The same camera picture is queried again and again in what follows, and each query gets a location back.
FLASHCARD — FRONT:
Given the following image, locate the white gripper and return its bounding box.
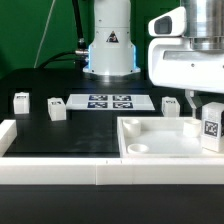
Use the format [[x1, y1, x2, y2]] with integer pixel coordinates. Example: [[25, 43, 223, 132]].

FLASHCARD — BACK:
[[148, 6, 224, 118]]

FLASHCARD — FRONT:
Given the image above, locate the white square tabletop part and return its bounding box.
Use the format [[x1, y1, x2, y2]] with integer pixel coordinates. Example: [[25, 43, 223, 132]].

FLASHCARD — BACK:
[[117, 117, 224, 158]]

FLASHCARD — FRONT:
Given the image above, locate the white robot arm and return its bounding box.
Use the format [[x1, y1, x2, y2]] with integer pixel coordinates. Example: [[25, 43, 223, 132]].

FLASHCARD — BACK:
[[83, 0, 224, 107]]

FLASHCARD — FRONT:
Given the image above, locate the white tag plate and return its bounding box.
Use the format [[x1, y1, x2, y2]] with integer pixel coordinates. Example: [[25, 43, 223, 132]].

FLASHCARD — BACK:
[[66, 94, 155, 111]]

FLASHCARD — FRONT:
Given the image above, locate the white U-shaped fence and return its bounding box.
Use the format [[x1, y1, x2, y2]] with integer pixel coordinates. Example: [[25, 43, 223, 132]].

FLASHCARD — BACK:
[[0, 119, 224, 186]]

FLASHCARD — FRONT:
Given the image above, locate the black thick cable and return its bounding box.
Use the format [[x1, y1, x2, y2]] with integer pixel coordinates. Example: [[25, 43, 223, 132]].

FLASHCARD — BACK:
[[37, 0, 90, 69]]

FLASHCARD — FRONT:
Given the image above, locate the thin white cable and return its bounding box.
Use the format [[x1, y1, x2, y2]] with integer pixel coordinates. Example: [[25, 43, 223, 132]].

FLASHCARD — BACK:
[[33, 0, 57, 69]]

